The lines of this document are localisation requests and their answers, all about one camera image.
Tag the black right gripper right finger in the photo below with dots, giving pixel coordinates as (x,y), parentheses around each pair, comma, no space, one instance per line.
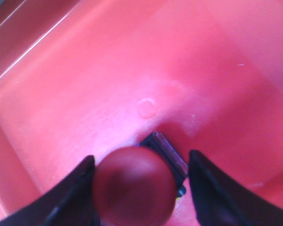
(219,200)

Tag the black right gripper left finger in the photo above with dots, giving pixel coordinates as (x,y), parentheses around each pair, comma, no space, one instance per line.
(69,203)

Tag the red mushroom push button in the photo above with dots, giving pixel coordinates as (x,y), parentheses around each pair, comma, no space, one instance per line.
(139,185)

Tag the red plastic bin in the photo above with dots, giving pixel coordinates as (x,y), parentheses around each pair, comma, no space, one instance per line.
(80,77)

